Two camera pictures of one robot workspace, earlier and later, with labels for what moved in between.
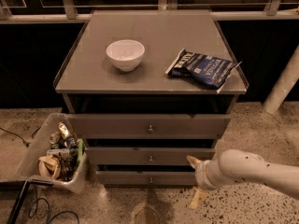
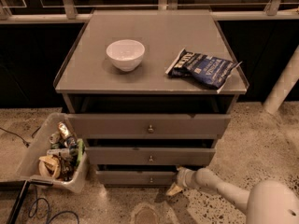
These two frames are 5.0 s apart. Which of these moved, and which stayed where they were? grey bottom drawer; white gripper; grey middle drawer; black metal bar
Moved: white gripper
Stayed: grey bottom drawer; grey middle drawer; black metal bar
